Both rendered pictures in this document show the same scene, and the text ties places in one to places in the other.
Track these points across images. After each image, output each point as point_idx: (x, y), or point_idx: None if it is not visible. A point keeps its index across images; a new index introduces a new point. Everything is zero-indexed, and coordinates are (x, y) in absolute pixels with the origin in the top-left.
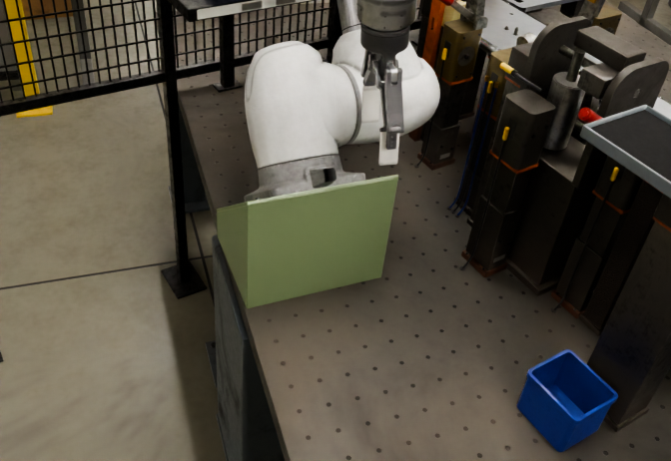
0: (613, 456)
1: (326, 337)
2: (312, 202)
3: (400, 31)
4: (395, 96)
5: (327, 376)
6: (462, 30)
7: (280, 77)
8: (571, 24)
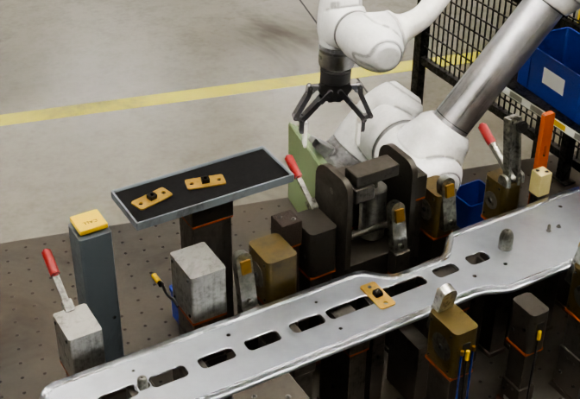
0: (167, 338)
1: (265, 227)
2: (303, 149)
3: (324, 70)
4: (302, 99)
5: (234, 227)
6: (492, 175)
7: (368, 92)
8: (397, 154)
